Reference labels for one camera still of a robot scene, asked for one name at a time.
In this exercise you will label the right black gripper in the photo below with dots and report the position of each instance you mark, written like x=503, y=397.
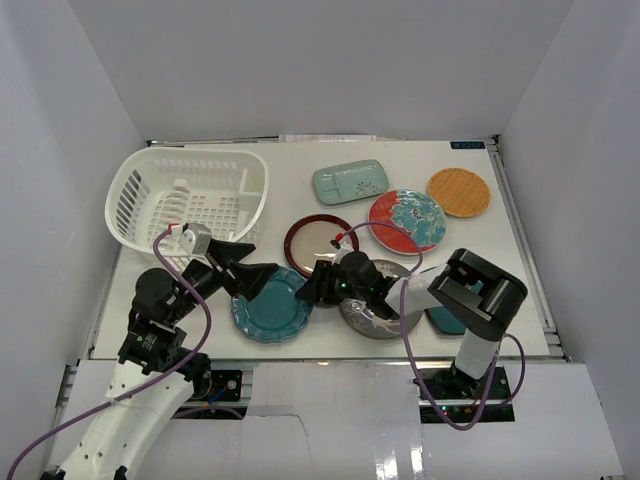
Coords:
x=314, y=290

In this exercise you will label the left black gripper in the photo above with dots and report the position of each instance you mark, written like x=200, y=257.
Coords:
x=226, y=270

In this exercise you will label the teal scalloped round plate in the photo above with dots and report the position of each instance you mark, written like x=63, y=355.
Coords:
x=276, y=314

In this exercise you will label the red rimmed beige plate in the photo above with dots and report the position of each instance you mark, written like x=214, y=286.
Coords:
x=309, y=239

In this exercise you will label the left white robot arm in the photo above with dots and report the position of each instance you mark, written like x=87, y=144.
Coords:
x=155, y=374

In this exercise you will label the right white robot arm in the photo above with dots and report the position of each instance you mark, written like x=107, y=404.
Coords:
x=482, y=296

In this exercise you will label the white plastic dish bin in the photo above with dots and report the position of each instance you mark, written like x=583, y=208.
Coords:
x=224, y=190

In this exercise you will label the grey deer pattern plate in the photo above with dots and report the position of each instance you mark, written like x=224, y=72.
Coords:
x=359, y=317

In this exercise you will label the light green rectangular plate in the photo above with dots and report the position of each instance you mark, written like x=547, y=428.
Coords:
x=348, y=182

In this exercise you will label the red and teal floral plate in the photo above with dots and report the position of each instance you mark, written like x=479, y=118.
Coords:
x=407, y=222

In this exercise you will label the dark teal angular plate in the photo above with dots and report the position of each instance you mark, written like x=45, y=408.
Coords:
x=444, y=321

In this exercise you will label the orange woven round plate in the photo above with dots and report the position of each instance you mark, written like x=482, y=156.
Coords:
x=460, y=192

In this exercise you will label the blue label sticker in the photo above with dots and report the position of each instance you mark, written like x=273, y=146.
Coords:
x=467, y=145

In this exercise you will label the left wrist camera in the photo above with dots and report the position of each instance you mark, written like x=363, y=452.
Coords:
x=193, y=238

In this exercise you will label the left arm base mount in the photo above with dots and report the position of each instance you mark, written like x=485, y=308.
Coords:
x=217, y=397

